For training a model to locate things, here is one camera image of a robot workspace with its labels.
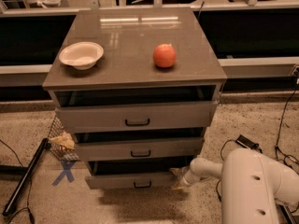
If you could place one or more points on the grey drawer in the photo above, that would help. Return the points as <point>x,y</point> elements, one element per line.
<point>135,174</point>
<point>114,118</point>
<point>139,149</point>

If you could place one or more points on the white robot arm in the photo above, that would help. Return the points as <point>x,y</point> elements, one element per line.
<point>252,185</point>

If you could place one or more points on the grey bottom drawer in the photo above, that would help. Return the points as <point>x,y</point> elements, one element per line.
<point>135,174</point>

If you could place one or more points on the crumpled paper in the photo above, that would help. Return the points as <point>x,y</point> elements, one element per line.
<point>64,141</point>

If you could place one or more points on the red apple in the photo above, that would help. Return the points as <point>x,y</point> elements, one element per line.
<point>164,56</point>

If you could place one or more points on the black power adapter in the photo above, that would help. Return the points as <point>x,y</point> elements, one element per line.
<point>246,143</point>

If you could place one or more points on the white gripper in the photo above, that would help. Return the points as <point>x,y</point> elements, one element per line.
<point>188,180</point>

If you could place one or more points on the black bar right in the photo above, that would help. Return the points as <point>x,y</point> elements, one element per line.
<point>290,218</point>

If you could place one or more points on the grey drawer cabinet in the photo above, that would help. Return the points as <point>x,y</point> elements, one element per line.
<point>127,74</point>

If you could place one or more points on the grey top drawer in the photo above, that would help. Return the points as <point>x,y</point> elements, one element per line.
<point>114,118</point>

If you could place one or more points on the blue tape cross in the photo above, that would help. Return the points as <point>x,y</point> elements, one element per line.
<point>65,173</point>

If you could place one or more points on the black bar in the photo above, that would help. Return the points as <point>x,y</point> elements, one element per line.
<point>25,173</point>
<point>290,218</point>

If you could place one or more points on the wire mesh basket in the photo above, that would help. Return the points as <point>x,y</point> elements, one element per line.
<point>56,129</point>

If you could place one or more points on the black bar left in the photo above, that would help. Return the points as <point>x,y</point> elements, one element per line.
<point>25,173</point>

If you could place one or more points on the white bowl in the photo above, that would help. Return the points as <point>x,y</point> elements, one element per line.
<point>81,55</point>

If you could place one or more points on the grey middle drawer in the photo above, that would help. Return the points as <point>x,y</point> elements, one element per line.
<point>139,149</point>

